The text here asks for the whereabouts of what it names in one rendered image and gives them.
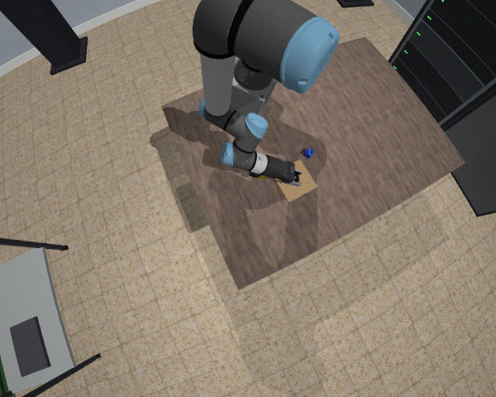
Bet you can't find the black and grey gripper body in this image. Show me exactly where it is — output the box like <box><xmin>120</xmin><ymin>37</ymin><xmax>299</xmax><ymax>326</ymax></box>
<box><xmin>249</xmin><ymin>151</ymin><xmax>295</xmax><ymax>183</ymax></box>

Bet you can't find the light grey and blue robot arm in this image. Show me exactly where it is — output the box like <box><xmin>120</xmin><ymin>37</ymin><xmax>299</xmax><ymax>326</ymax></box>
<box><xmin>193</xmin><ymin>0</ymin><xmax>340</xmax><ymax>171</ymax></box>

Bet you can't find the blue die with white pips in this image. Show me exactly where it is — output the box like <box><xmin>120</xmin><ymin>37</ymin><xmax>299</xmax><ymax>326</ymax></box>
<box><xmin>303</xmin><ymin>148</ymin><xmax>314</xmax><ymax>159</ymax></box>

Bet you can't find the tan flat mat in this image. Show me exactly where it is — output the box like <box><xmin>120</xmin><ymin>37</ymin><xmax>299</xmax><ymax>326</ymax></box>
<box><xmin>275</xmin><ymin>160</ymin><xmax>317</xmax><ymax>203</ymax></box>

